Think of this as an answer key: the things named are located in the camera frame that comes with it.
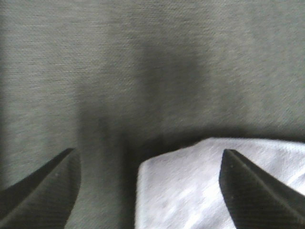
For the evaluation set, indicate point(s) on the black table mat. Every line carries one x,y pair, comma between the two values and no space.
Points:
124,80

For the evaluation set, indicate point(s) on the grey microfibre towel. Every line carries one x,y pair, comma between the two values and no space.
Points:
180,189

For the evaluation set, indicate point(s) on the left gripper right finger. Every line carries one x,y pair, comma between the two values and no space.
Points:
255,199

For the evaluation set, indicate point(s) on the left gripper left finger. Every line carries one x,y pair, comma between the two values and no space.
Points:
45,198

